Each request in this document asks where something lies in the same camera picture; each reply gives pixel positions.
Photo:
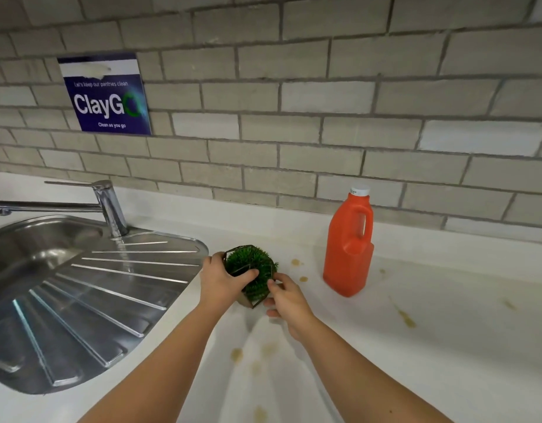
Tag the person's left forearm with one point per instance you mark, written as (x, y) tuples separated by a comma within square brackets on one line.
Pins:
[(161, 370)]

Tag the white countertop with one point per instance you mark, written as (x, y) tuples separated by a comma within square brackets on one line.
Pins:
[(429, 339)]

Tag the orange jug with white cap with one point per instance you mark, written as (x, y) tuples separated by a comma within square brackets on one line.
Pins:
[(348, 255)]

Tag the grey metal object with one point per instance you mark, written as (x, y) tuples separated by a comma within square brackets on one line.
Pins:
[(77, 303)]

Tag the chrome sink faucet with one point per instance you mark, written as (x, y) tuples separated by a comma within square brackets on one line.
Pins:
[(110, 207)]

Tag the person's right forearm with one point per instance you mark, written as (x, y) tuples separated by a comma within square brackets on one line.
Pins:
[(368, 378)]

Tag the blue wall sign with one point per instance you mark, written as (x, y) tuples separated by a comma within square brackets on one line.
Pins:
[(106, 94)]

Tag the person's right hand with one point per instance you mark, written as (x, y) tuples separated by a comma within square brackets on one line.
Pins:
[(291, 308)]

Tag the person's left hand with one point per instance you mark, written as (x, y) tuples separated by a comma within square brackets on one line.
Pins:
[(218, 281)]

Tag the green plant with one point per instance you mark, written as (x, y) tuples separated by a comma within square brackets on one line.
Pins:
[(253, 264)]

